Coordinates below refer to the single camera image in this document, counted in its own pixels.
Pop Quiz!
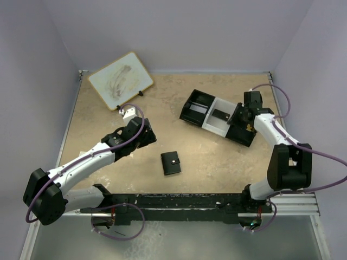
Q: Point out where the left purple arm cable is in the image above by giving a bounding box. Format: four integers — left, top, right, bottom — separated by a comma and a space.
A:
25, 105, 146, 223

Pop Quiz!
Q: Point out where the yellow-framed whiteboard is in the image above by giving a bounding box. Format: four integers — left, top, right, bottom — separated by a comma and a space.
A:
87, 51, 154, 111

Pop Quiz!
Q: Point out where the silver card in tray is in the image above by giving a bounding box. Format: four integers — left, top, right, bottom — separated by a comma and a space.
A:
189, 104, 208, 114

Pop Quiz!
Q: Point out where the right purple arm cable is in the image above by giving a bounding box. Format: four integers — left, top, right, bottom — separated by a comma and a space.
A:
249, 83, 347, 193

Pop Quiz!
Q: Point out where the black leather card holder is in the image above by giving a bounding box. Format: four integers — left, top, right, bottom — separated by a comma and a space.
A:
160, 151, 181, 176

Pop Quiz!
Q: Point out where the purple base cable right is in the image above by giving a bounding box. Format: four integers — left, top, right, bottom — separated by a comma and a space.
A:
242, 201, 277, 234

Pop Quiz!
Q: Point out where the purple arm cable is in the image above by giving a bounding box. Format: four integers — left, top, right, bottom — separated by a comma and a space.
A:
249, 83, 347, 193
25, 105, 146, 223

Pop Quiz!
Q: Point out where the black card in tray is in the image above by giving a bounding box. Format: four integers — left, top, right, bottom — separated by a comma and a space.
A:
212, 109, 230, 121

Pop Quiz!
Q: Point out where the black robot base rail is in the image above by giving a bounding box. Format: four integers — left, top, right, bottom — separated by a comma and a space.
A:
81, 184, 272, 225

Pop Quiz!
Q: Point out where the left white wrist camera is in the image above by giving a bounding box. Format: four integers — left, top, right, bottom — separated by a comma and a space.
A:
119, 106, 138, 125

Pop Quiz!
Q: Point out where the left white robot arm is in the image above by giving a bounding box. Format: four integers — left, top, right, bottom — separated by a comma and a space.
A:
23, 116, 156, 225

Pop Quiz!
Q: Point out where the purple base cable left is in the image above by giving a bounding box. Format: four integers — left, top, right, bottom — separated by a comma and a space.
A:
91, 203, 145, 241

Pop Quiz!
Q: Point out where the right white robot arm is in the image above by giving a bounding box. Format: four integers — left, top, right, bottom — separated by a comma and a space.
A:
226, 91, 312, 202

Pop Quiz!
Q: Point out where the black and white tray organizer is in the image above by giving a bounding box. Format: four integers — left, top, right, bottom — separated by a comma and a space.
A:
179, 89, 256, 147

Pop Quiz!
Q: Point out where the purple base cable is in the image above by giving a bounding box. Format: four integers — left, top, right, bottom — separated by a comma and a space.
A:
91, 203, 145, 241
242, 201, 277, 234

